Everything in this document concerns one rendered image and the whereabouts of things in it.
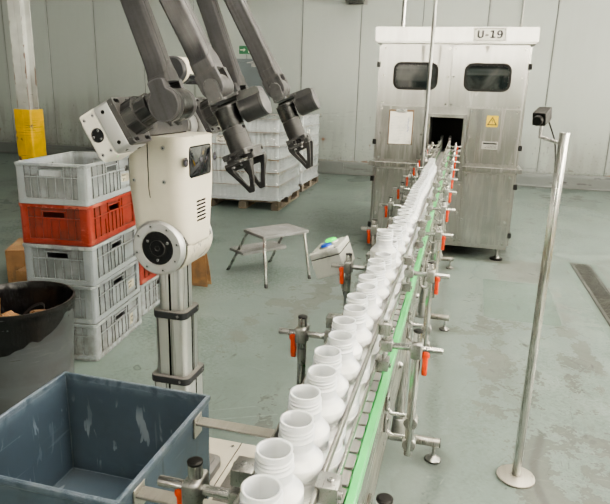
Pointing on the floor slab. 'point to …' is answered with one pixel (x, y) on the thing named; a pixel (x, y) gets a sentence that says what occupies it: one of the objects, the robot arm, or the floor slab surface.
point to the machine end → (456, 121)
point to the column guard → (30, 133)
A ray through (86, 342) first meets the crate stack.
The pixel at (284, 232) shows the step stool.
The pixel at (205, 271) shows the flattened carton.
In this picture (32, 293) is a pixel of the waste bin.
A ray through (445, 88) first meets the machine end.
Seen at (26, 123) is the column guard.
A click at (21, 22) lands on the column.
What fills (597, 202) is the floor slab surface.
